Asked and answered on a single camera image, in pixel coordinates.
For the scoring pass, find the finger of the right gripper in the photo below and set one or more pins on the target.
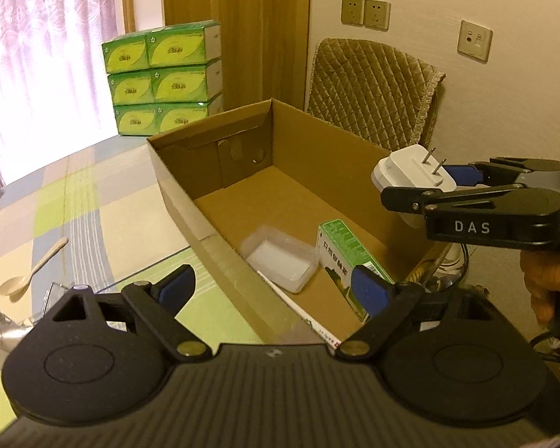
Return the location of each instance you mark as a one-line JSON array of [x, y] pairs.
[[499, 171], [513, 202]]

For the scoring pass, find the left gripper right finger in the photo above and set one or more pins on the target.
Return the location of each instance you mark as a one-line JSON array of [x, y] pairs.
[[389, 305]]

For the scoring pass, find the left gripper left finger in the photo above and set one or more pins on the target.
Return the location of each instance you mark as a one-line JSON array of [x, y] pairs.
[[155, 306]]

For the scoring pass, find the long white medicine box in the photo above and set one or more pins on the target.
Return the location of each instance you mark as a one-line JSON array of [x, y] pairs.
[[328, 337]]

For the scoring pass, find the green medicine box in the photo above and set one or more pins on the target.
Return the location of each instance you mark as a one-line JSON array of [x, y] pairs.
[[340, 252]]

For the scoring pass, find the white power adapter plug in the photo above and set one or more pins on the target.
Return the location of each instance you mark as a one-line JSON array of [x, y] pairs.
[[404, 175]]

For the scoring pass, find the blue label clear plastic box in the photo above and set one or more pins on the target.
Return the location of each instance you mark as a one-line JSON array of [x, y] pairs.
[[287, 262]]

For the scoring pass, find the silver foil pouch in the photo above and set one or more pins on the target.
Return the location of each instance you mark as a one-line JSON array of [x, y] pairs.
[[11, 332]]

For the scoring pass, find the person right hand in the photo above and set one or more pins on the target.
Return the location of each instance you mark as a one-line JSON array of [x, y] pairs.
[[541, 271]]

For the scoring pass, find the checkered blue green tablecloth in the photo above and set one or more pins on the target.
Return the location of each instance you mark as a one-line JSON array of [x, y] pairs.
[[97, 218]]

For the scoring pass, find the quilted brown chair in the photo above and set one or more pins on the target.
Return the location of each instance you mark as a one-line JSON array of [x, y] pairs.
[[375, 91]]

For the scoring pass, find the brown cardboard box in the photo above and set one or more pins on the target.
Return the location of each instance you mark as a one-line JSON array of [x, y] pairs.
[[269, 163]]

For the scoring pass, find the stack of green tissue boxes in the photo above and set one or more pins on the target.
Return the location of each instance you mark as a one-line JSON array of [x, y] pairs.
[[164, 78]]

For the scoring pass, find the purple sheer curtain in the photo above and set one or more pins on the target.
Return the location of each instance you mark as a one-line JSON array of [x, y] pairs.
[[54, 97]]

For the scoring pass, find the wooden door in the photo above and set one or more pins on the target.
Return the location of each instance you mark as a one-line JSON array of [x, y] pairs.
[[264, 46]]

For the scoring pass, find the wall data socket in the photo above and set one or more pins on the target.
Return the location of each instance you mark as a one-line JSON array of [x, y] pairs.
[[474, 41]]

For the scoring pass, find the wall power sockets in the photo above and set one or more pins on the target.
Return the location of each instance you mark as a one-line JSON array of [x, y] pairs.
[[374, 14]]

